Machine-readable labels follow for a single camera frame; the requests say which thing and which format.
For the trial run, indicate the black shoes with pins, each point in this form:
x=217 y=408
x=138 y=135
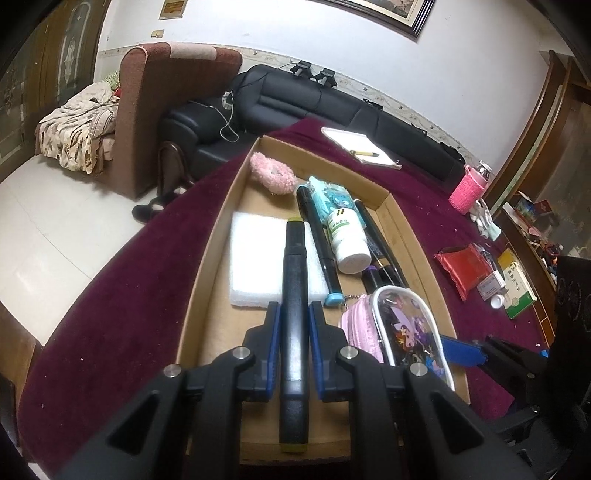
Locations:
x=147 y=210

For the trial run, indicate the red packet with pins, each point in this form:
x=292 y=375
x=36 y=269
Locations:
x=461 y=270

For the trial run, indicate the long black pen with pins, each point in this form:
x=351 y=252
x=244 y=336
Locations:
x=378 y=240

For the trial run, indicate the pink fluffy pouch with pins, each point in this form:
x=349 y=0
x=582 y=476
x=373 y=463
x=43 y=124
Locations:
x=272 y=173

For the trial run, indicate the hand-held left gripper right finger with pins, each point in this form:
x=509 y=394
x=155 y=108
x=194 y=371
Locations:
x=318 y=355

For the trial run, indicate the pink knitted bottle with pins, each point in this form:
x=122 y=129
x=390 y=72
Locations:
x=466 y=189

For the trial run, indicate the white cloth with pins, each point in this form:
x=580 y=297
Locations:
x=480 y=214

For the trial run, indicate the red and blue carton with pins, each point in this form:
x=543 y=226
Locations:
x=533 y=207

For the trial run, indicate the teal tissue packet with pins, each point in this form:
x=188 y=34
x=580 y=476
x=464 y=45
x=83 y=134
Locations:
x=332 y=196

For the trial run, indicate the clear cartoon pencil case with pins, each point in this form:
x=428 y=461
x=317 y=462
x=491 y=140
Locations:
x=406 y=327

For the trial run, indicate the framed wall painting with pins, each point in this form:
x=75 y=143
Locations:
x=406 y=14

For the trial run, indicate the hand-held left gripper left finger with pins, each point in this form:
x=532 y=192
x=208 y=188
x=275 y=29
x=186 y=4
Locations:
x=273 y=350

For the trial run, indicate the pile of small clutter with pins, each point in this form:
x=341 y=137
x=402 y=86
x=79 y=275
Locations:
x=551 y=249

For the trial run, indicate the black marker blue cap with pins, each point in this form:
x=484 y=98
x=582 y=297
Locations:
x=318 y=240

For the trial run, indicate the wooden cabinet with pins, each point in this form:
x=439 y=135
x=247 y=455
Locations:
x=554 y=115

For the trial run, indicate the black marker yellow-green ends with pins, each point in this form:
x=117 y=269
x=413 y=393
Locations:
x=294 y=300

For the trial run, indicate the black device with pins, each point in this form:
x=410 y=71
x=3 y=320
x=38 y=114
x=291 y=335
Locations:
x=328 y=76
x=302 y=69

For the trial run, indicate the floral blanket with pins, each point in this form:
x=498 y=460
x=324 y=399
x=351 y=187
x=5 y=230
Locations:
x=74 y=129

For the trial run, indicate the ornate wooden door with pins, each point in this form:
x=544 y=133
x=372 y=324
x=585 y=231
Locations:
x=46 y=69

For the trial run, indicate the dark wooden chair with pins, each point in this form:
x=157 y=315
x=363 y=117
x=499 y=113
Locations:
x=18 y=360

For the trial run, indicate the black patterned panel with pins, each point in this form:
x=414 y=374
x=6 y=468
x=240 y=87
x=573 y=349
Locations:
x=575 y=300

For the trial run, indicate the white notebook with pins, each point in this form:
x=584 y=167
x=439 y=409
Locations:
x=346 y=138

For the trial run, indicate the black leather sofa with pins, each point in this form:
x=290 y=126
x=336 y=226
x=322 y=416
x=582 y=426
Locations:
x=286 y=101

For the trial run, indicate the brown armchair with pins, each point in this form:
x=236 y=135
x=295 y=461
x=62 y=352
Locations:
x=152 y=115

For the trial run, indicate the yellow pen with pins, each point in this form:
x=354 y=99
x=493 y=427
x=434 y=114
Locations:
x=364 y=153

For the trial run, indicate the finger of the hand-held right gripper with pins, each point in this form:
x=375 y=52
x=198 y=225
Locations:
x=461 y=350

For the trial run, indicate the pink zip pouch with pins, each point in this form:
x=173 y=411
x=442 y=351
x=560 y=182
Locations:
x=358 y=327

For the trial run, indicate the small gold wall plaque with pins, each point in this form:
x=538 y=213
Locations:
x=173 y=9

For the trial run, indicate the white pill bottle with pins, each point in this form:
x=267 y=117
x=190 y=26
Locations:
x=348 y=244

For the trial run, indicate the dark wooden stool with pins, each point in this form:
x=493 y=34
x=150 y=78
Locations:
x=171 y=166

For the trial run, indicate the teal cloth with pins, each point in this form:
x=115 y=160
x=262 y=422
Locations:
x=493 y=230

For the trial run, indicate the black marker with purple cap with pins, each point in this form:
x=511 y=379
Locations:
x=376 y=279

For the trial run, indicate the small white box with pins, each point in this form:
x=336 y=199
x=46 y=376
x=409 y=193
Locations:
x=491 y=282

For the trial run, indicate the white foam block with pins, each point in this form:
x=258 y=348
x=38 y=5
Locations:
x=254 y=258

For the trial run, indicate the cardboard tray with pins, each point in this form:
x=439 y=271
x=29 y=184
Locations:
x=217 y=332

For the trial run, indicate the green and white box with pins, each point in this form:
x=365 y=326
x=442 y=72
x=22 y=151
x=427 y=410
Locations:
x=519 y=295

